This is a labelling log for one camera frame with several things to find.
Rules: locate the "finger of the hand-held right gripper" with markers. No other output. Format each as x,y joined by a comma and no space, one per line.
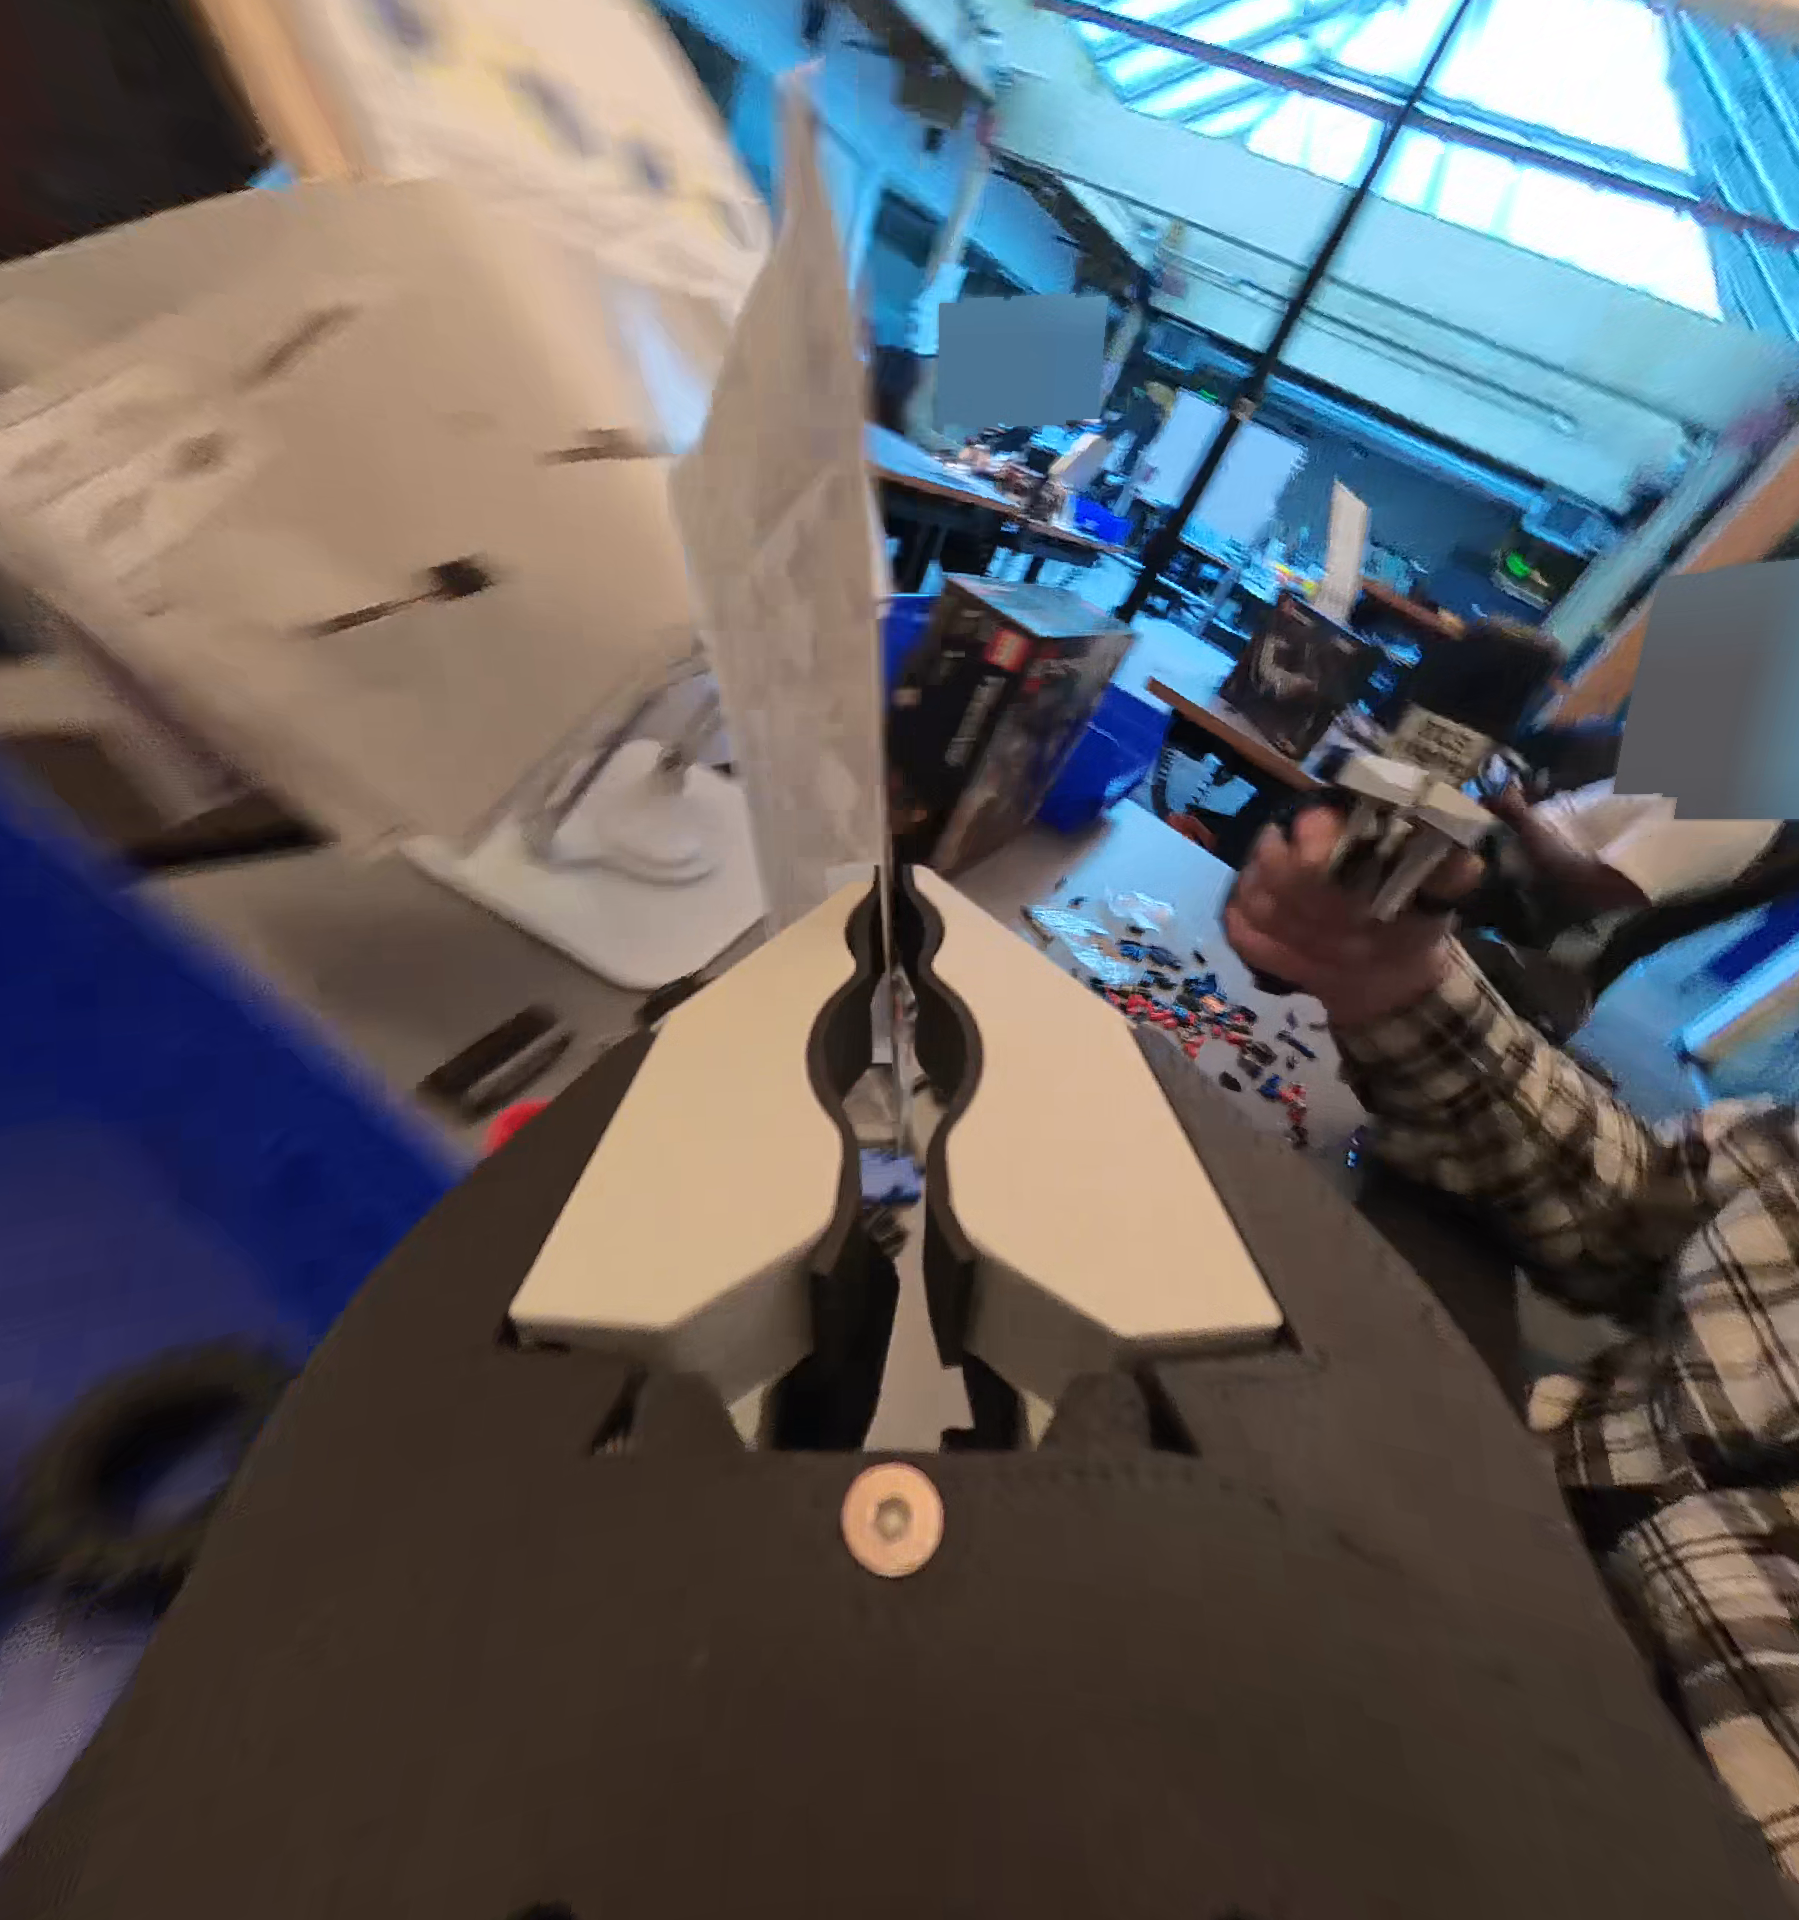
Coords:
1392,878
1425,800

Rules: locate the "black rounded toy tile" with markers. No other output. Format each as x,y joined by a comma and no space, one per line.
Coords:
495,1058

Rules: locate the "tagged blue storage bin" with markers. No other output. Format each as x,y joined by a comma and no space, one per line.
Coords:
121,1126

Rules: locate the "grey desk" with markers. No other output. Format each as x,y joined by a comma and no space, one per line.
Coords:
390,961

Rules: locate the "person's right hand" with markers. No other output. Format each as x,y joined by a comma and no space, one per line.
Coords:
1334,946

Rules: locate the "toy truck set box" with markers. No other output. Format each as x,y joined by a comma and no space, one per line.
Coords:
989,720

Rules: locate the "pile of small toy pins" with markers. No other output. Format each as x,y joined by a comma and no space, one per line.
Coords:
1215,1020

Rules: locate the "black rubber toy tire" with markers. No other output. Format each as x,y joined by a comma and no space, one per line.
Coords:
75,1469

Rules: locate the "clear plastic bag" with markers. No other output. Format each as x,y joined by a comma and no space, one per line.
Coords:
1110,919

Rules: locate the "red toy wheel rim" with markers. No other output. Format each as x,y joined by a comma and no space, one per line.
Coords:
519,1126

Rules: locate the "toy instruction booklet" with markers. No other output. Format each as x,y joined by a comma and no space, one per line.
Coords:
314,450

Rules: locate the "white book stand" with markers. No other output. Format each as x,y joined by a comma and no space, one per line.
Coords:
615,885

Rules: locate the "black vertical pole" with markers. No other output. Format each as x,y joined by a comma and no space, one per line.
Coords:
1306,300

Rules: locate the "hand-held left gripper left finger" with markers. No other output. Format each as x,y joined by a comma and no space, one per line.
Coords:
660,1201

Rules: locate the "wooden background desk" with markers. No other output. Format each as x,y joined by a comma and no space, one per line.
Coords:
1229,730

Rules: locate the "dark cardboard box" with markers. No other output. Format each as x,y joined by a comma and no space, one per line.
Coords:
1298,675

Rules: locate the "whiteboard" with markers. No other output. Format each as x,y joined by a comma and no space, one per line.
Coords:
1223,472

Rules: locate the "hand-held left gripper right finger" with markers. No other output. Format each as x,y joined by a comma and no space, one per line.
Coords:
1126,1201

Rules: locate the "toy sticker sheet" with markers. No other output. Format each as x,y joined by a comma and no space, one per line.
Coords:
787,600

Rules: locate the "person's right forearm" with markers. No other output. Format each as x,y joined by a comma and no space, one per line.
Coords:
1514,1140

